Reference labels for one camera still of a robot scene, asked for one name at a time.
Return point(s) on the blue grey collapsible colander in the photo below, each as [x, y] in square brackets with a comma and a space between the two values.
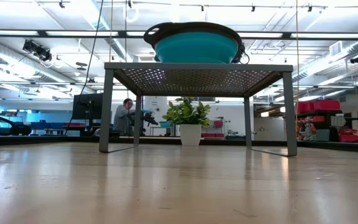
[197, 46]

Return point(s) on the small green potted plant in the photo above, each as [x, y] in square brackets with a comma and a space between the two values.
[190, 133]

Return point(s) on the grey perforated metal shelf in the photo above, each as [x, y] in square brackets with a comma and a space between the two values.
[197, 67]

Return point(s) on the person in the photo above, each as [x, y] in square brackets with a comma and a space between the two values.
[122, 119]

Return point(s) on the black computer monitor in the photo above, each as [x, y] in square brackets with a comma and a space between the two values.
[87, 105]

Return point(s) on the storage bin rack cart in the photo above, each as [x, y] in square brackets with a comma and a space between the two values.
[325, 105]

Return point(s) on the black aluminium table frame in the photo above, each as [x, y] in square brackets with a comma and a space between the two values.
[73, 140]

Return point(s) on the black ceiling-mounted camera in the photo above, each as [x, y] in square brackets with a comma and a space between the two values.
[37, 50]

